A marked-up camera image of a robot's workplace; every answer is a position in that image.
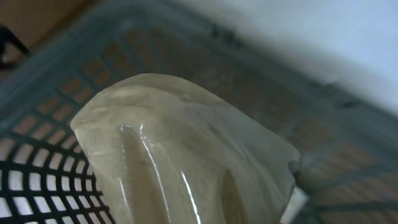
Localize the beige paper pouch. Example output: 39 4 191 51
70 73 300 223

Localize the grey plastic basket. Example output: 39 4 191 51
1 1 397 223

